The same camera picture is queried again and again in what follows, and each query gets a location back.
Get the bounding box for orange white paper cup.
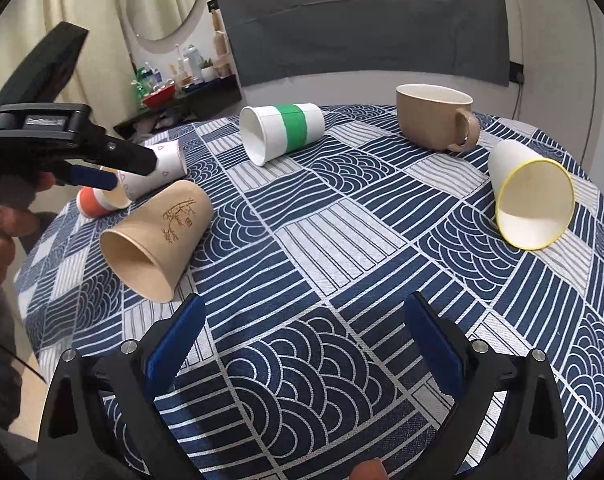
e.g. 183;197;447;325
76;185;131;219

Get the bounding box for white paper cup pink hearts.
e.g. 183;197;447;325
116;140;188;200

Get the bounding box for brown kraft paper cup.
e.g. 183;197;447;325
99;180;213;302

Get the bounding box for white cup green band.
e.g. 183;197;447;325
239;103;326;167

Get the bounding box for white cup yellow rim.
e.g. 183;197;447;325
488;140;575;250

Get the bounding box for person's left hand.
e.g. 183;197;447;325
0;170;57;290

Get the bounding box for person's right hand thumb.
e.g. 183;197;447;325
349;458;389;480

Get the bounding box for red bowl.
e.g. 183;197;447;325
142;84;176;108

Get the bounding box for green plastic bottle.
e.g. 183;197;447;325
136;65;157;100

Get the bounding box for small potted plant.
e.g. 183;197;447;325
200;58;218;82

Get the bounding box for white spray bottle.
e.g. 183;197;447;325
183;44;203;80

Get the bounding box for black side shelf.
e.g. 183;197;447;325
113;75;242;140

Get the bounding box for beige curtain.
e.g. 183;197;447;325
0;0;137;128

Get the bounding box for blue white patterned tablecloth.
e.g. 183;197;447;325
16;104;604;479

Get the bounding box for beige ceramic mug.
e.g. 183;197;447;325
395;84;480;153

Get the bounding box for grey cloth covered screen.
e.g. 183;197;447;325
217;0;510;86

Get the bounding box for white refrigerator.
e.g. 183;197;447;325
506;0;604;188

